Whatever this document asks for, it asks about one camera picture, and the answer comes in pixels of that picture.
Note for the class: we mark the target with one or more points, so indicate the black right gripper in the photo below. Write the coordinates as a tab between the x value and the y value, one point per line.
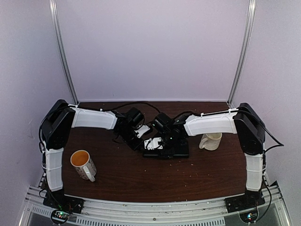
171	151

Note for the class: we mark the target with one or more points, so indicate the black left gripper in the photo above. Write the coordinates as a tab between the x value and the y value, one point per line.
135	146

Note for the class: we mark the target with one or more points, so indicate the black zip tool case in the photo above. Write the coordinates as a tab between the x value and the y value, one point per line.
182	152

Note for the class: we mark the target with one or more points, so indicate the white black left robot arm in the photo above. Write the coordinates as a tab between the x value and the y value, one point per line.
56	126

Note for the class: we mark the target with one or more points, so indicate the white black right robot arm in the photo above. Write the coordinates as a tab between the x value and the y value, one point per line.
242	121

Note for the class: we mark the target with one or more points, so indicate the cream white mug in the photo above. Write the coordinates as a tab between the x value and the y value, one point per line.
210	141

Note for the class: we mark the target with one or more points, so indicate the patterned mug orange inside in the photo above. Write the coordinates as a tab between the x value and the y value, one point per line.
84	165

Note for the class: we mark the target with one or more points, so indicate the right round circuit board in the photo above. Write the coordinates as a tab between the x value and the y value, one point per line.
249	217

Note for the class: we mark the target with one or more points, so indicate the round circuit board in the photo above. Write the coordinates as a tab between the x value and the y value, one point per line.
59	216
249	217

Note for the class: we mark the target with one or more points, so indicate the left round circuit board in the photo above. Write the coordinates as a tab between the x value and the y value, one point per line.
59	216

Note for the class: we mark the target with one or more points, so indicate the aluminium front rail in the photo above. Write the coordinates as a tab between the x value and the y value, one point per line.
212	212

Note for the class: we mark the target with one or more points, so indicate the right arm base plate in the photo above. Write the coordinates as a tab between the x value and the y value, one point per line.
242	202

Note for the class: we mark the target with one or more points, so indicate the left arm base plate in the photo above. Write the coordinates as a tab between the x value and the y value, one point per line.
58	200

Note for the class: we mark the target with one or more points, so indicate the aluminium left corner post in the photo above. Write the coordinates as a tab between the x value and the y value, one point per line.
62	54

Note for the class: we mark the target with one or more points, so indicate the aluminium corner post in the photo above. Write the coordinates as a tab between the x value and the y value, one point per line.
242	56
62	54

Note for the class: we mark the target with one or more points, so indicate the aluminium right corner post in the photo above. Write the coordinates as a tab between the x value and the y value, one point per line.
242	56

